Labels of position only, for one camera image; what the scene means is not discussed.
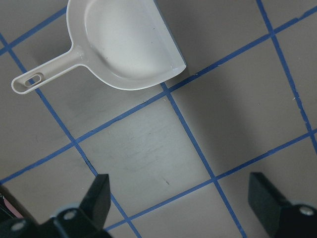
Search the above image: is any beige plastic dustpan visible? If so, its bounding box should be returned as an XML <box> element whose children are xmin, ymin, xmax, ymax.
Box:
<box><xmin>11</xmin><ymin>0</ymin><xmax>186</xmax><ymax>94</ymax></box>

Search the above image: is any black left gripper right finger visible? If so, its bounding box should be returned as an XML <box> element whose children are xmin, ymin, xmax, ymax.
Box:
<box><xmin>248</xmin><ymin>172</ymin><xmax>290</xmax><ymax>235</ymax></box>

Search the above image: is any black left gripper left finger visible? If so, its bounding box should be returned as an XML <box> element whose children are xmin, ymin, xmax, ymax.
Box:
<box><xmin>79</xmin><ymin>174</ymin><xmax>111</xmax><ymax>229</ymax></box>

